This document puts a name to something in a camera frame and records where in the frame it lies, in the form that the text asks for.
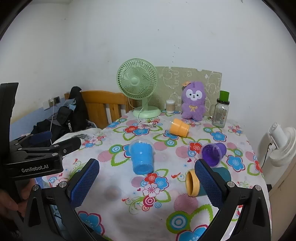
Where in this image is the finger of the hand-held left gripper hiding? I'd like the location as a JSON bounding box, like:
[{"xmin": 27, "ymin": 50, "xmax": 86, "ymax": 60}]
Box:
[
  {"xmin": 10, "ymin": 130, "xmax": 53, "ymax": 149},
  {"xmin": 16, "ymin": 136, "xmax": 82, "ymax": 160}
]

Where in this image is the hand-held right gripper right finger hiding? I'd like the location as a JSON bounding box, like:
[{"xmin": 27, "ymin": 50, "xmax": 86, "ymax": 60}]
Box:
[{"xmin": 194, "ymin": 159, "xmax": 271, "ymax": 241}]

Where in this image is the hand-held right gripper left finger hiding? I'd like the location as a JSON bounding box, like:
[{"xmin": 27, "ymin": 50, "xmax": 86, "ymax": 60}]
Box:
[{"xmin": 22, "ymin": 158, "xmax": 102, "ymax": 241}]

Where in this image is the teal cup with yellow rim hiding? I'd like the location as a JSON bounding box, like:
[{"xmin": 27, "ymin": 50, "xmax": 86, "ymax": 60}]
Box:
[{"xmin": 186, "ymin": 167, "xmax": 232, "ymax": 197}]

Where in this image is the purple cup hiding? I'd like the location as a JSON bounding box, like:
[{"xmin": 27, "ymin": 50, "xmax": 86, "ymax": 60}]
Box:
[{"xmin": 202, "ymin": 142, "xmax": 226, "ymax": 167}]

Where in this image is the blue cup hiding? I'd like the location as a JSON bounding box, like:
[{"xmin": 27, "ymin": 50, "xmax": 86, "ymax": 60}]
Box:
[{"xmin": 129, "ymin": 139, "xmax": 154, "ymax": 175}]

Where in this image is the orange cup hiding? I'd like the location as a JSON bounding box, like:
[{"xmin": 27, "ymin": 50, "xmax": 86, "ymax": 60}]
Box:
[{"xmin": 168, "ymin": 118, "xmax": 190, "ymax": 138}]

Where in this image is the person's left hand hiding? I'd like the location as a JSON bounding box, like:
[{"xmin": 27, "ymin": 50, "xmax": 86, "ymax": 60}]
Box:
[{"xmin": 0, "ymin": 184, "xmax": 31, "ymax": 218}]

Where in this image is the black backpack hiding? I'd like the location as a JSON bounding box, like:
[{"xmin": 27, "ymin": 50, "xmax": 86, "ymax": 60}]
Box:
[{"xmin": 30, "ymin": 86, "xmax": 91, "ymax": 142}]

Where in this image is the floral tablecloth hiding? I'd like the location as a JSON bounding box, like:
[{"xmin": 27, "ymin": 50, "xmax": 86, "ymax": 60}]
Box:
[{"xmin": 43, "ymin": 111, "xmax": 266, "ymax": 241}]

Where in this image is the wooden headboard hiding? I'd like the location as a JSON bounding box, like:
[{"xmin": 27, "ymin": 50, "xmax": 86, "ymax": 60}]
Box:
[{"xmin": 65, "ymin": 91, "xmax": 137, "ymax": 129}]

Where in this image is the glass jar with green lid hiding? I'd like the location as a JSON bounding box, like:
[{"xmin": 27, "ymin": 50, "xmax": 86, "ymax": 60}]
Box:
[{"xmin": 209, "ymin": 91, "xmax": 230, "ymax": 128}]

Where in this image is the purple plush toy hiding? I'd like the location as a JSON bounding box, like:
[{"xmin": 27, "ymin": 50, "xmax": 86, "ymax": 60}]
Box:
[{"xmin": 181, "ymin": 80, "xmax": 210, "ymax": 121}]

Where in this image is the white fan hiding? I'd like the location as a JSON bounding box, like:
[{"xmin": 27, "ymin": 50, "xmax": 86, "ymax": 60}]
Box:
[{"xmin": 259, "ymin": 123, "xmax": 296, "ymax": 168}]

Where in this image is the green desk fan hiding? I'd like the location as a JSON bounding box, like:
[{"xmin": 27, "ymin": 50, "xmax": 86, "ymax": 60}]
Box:
[{"xmin": 116, "ymin": 59, "xmax": 162, "ymax": 118}]

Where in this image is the beige patterned board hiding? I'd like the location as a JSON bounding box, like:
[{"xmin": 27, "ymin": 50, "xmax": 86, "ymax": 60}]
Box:
[{"xmin": 154, "ymin": 66, "xmax": 222, "ymax": 117}]

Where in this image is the white charger cable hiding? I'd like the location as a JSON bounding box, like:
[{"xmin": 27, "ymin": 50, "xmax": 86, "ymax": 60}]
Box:
[{"xmin": 49, "ymin": 98, "xmax": 56, "ymax": 141}]

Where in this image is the white fan cable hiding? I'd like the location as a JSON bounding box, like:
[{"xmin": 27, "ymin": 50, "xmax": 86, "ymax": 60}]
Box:
[{"xmin": 126, "ymin": 97, "xmax": 160, "ymax": 128}]

